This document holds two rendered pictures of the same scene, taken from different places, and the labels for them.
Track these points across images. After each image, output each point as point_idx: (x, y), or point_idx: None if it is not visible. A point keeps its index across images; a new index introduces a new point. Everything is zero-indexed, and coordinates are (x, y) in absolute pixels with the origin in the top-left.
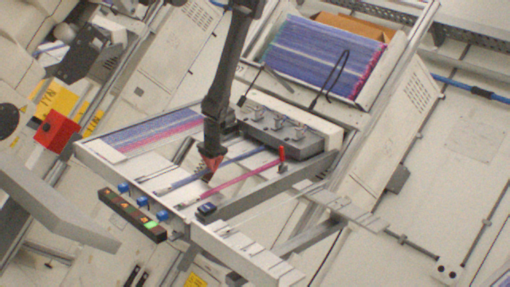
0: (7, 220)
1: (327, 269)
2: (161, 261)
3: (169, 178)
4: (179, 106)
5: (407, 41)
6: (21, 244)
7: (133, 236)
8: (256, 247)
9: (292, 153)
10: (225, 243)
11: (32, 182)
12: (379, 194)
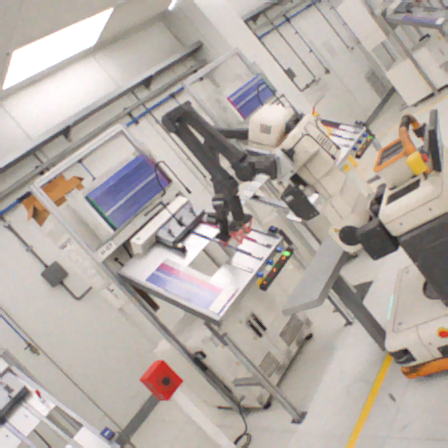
0: (341, 277)
1: (195, 265)
2: (248, 304)
3: (241, 259)
4: (144, 284)
5: (139, 145)
6: None
7: (231, 325)
8: None
9: (201, 216)
10: (312, 202)
11: (323, 263)
12: None
